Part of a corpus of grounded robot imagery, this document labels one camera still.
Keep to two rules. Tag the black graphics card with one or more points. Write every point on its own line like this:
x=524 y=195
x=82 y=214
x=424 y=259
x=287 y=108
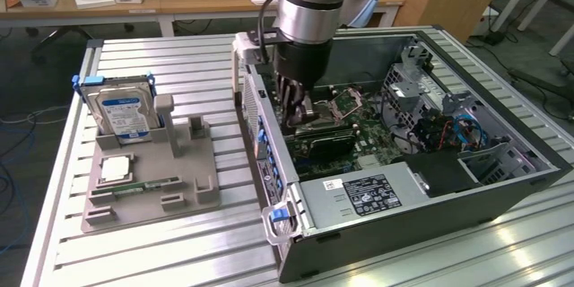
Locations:
x=330 y=146

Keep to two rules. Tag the wooden desk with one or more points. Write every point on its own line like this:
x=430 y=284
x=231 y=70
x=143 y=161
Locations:
x=90 y=13

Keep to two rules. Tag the grey power supply with label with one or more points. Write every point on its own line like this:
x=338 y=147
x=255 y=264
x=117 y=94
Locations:
x=327 y=206

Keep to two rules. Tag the black chair base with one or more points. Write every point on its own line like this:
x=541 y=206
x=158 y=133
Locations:
x=54 y=41

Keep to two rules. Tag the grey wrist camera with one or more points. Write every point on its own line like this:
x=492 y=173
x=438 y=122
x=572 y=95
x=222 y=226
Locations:
x=251 y=50

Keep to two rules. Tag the metal socket cover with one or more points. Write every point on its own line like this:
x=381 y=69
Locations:
x=347 y=102

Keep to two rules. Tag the grey parts rack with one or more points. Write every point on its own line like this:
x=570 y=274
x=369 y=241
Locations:
x=149 y=213

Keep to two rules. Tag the green motherboard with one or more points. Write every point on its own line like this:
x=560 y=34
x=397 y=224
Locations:
x=377 y=142

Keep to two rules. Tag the metal drive cage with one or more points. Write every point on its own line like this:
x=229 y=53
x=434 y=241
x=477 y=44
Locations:
x=408 y=99

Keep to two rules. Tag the silver CPU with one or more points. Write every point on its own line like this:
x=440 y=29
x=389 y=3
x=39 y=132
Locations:
x=114 y=169

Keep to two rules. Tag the hard disk in blue caddy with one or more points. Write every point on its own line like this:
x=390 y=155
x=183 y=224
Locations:
x=121 y=112

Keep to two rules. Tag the green RAM stick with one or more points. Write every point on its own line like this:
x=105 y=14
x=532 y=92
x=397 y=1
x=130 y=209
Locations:
x=143 y=187

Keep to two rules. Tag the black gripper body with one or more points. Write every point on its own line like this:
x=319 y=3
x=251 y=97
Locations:
x=302 y=62

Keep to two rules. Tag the grey disk bay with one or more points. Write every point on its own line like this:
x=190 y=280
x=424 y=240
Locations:
x=493 y=162

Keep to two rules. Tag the CPU socket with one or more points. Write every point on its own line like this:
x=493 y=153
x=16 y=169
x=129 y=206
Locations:
x=330 y=117

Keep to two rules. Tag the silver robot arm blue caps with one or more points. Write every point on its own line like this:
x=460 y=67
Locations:
x=309 y=4

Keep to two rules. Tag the black open PC case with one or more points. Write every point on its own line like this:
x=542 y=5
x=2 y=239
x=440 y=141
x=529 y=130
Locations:
x=404 y=233

